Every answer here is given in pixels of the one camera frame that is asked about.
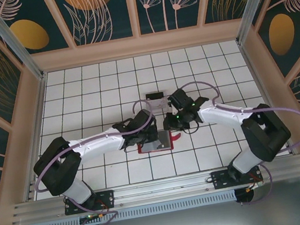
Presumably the red leather card holder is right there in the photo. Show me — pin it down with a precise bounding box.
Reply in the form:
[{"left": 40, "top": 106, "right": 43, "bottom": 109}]
[{"left": 135, "top": 130, "right": 185, "bottom": 156}]

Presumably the white printed card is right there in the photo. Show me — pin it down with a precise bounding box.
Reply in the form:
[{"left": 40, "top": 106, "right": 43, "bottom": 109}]
[{"left": 148, "top": 97, "right": 169, "bottom": 112}]

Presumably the black card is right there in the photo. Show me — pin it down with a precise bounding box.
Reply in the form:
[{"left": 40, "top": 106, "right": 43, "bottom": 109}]
[{"left": 145, "top": 90, "right": 166, "bottom": 102}]

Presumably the clear acrylic card stand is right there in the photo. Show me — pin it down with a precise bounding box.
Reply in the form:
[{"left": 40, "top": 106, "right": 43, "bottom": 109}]
[{"left": 143, "top": 88, "right": 171, "bottom": 116}]

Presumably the dark grey card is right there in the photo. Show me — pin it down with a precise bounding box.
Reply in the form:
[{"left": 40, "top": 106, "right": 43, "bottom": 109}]
[{"left": 155, "top": 130, "right": 174, "bottom": 150}]

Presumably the small circuit board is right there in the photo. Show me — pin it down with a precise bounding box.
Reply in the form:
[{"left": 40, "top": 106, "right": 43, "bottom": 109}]
[{"left": 79, "top": 211, "right": 105, "bottom": 224}]

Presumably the thin black cable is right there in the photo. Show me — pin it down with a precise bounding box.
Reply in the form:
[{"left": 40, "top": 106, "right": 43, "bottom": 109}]
[
  {"left": 122, "top": 144, "right": 140, "bottom": 154},
  {"left": 181, "top": 116, "right": 201, "bottom": 136}
]

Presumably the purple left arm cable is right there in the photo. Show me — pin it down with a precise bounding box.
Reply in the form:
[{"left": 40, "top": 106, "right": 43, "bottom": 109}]
[{"left": 24, "top": 97, "right": 173, "bottom": 225}]

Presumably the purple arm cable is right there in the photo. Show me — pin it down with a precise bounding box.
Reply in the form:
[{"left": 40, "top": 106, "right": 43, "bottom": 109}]
[
  {"left": 181, "top": 64, "right": 300, "bottom": 213},
  {"left": 24, "top": 97, "right": 173, "bottom": 225}
]

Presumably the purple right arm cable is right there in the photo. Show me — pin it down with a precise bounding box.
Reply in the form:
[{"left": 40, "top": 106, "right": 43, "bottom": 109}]
[{"left": 181, "top": 64, "right": 300, "bottom": 213}]

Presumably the long aluminium mounting rail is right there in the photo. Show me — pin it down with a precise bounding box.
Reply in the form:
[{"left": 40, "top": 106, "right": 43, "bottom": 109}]
[{"left": 8, "top": 153, "right": 300, "bottom": 225}]

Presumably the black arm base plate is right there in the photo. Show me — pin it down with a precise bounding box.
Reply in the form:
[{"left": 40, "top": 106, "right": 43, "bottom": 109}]
[
  {"left": 210, "top": 163, "right": 264, "bottom": 191},
  {"left": 63, "top": 188, "right": 117, "bottom": 217}
]

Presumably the slotted grey cable duct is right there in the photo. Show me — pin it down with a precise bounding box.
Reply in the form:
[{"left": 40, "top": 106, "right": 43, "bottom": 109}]
[{"left": 23, "top": 189, "right": 239, "bottom": 225}]

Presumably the aluminium table edge rail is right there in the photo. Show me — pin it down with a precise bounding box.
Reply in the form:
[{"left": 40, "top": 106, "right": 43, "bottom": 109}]
[
  {"left": 237, "top": 37, "right": 294, "bottom": 161},
  {"left": 9, "top": 73, "right": 64, "bottom": 201}
]

